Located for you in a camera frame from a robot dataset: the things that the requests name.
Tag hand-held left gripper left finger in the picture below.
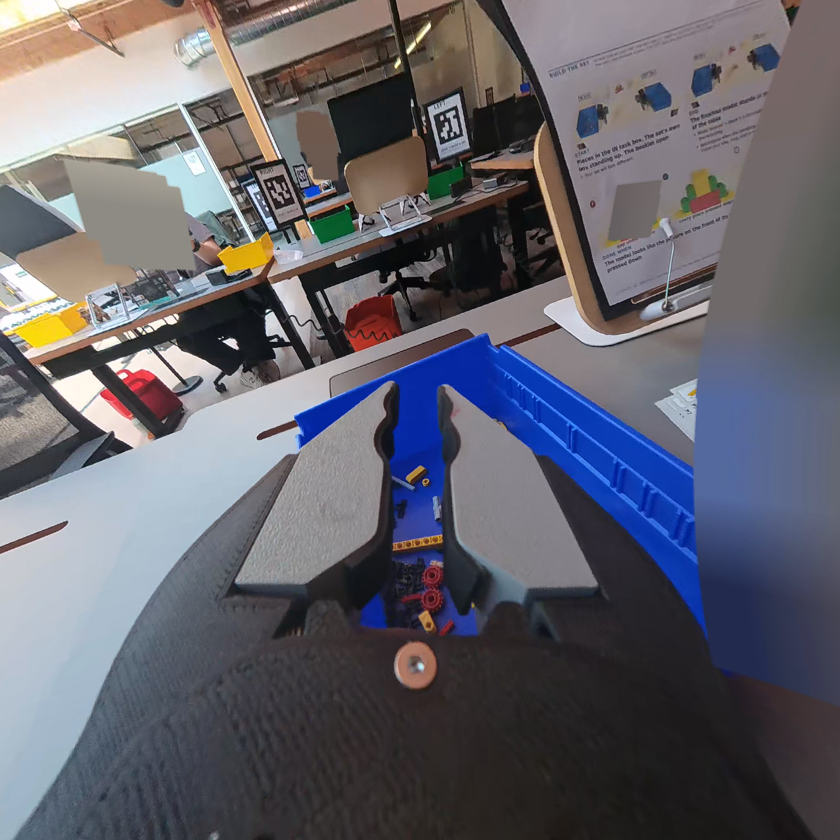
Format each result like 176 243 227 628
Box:
233 381 401 610

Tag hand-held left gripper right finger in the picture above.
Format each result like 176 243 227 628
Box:
436 384 601 616

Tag pile of lego pieces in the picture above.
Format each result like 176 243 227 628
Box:
390 462 462 637

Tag blue plastic bin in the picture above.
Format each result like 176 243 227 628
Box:
294 333 706 641

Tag lego instruction booklet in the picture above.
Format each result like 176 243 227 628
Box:
656 379 698 442

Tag orange plastic bin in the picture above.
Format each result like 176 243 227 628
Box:
344 295 403 353

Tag red plastic bin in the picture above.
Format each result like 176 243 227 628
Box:
100 368 184 421

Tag black office chair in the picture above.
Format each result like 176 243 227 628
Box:
377 248 455 317

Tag office desk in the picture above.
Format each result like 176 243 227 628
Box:
20 256 317 438
268 176 531 332

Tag yellow plastic bin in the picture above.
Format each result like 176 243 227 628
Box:
13 305 90 347
218 233 275 276

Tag green plastic bin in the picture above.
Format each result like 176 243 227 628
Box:
427 164 467 200
308 205 356 244

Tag black mesh chair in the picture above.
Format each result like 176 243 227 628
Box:
0 328 133 501

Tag wooden document stand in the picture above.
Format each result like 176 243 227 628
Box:
533 121 716 347

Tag black white tag sign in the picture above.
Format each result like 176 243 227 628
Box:
425 87 474 161
251 159 308 231

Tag black monitor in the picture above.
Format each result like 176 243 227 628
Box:
327 75 416 166

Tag printed instruction sheet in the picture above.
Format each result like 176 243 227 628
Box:
476 0 791 322

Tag silver air duct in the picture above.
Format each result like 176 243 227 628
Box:
173 29 219 70

